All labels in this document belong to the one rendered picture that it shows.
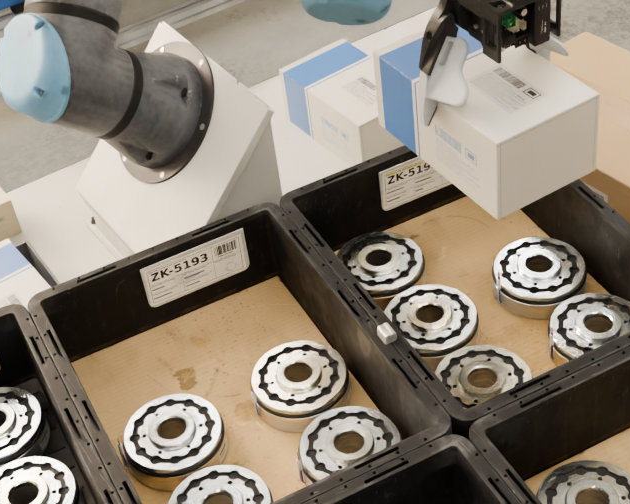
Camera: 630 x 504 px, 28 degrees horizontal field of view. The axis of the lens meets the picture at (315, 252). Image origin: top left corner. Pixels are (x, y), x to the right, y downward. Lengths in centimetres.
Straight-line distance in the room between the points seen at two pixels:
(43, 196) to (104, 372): 54
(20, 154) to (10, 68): 171
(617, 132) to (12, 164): 194
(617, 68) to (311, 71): 45
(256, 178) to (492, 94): 45
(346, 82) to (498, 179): 72
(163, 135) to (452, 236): 38
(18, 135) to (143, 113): 177
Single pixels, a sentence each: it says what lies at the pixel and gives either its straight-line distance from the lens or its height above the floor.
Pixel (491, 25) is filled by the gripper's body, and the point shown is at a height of 122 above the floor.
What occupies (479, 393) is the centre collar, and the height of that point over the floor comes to 87.
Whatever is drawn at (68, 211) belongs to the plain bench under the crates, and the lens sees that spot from 185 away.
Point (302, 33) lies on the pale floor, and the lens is 349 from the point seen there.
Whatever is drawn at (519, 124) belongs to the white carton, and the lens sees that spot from 116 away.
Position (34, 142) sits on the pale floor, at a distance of 328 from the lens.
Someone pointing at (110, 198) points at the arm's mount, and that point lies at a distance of 170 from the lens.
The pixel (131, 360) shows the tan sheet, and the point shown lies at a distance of 141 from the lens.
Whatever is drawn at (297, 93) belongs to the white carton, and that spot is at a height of 77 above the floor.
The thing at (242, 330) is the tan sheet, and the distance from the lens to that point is 141.
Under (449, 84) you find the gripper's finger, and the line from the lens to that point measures 116.
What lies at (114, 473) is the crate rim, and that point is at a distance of 118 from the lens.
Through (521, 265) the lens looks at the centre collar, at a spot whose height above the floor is 87.
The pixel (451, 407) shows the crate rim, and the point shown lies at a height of 93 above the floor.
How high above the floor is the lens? 182
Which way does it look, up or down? 41 degrees down
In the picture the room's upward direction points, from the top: 8 degrees counter-clockwise
